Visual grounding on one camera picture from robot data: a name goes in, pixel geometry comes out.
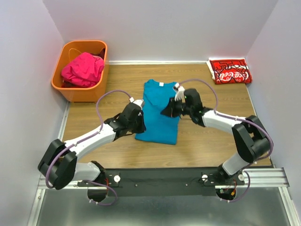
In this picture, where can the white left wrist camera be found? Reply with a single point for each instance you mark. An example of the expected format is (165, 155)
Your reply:
(138, 102)

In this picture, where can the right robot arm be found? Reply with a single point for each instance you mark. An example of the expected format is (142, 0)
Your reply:
(252, 141)

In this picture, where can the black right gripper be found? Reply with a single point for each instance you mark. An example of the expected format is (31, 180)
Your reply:
(169, 110)

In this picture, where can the aluminium extrusion rail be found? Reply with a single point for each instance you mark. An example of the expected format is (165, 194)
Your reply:
(259, 202)

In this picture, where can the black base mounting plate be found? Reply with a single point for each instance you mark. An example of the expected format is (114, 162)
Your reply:
(163, 182)

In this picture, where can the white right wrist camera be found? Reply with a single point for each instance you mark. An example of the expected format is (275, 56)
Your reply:
(179, 92)

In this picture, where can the orange plastic laundry basket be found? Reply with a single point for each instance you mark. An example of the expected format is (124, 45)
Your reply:
(69, 52)

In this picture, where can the blue t shirt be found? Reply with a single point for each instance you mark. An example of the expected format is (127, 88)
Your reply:
(159, 128)

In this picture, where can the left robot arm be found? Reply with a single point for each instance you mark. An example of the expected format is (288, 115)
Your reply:
(59, 163)

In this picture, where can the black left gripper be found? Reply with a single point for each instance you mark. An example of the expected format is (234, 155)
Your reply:
(142, 128)

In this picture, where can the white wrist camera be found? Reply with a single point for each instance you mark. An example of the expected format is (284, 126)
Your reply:
(179, 92)
(138, 102)

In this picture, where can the folded red coca-cola shirt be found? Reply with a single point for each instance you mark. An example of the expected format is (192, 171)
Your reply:
(229, 71)

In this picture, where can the pink t shirt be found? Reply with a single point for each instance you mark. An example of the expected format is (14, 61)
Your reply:
(82, 72)

